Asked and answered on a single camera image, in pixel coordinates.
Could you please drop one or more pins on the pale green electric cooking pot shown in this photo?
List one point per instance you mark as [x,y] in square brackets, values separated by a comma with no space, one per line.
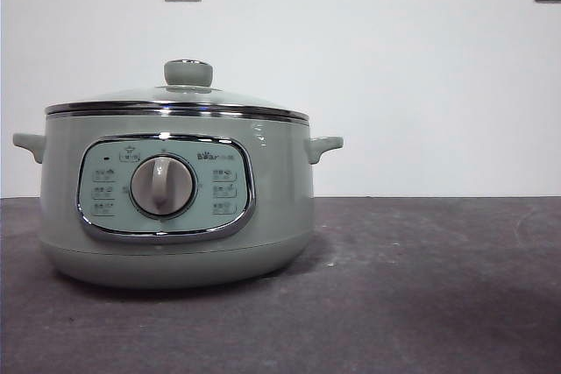
[280,199]

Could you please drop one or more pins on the glass lid with green knob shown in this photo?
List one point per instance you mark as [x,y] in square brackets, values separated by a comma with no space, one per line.
[188,72]

